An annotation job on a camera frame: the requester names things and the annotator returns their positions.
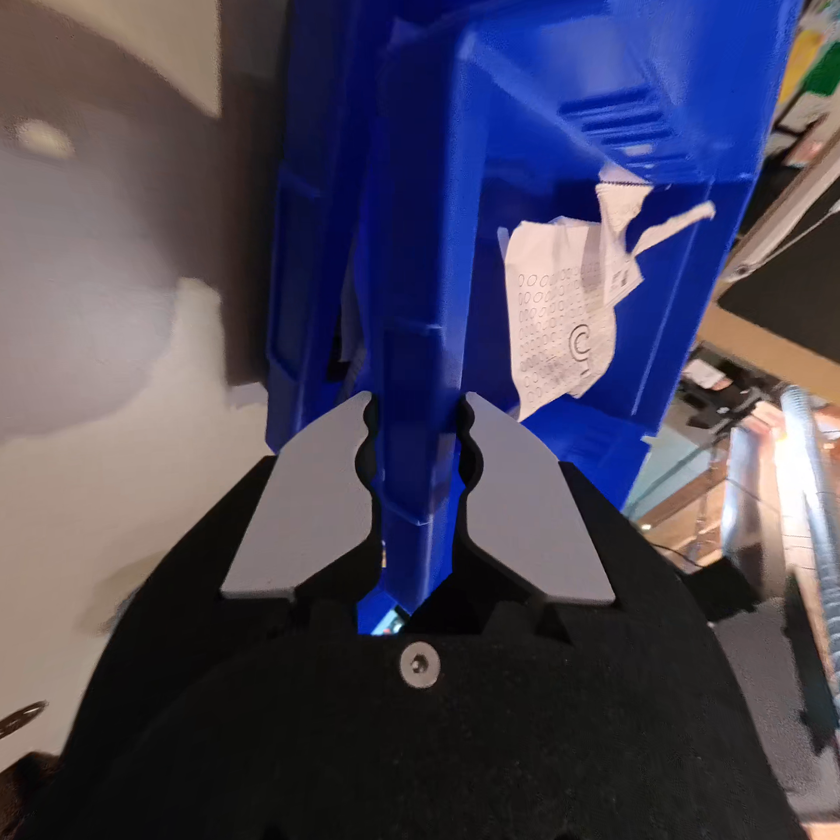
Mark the blue plastic bin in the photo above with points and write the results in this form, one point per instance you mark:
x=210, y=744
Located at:
x=308, y=197
x=558, y=98

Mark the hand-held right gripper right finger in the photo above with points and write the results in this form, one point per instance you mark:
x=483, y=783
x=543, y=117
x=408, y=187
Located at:
x=531, y=518

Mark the green plastic sheet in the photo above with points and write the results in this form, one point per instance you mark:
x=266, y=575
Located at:
x=823, y=75

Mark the black board with plywood rim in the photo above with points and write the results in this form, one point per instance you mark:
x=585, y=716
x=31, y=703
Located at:
x=787, y=295

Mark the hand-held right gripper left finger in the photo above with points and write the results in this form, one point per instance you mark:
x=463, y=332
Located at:
x=308, y=512

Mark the silver ventilation duct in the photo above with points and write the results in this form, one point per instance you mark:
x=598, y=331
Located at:
x=800, y=492

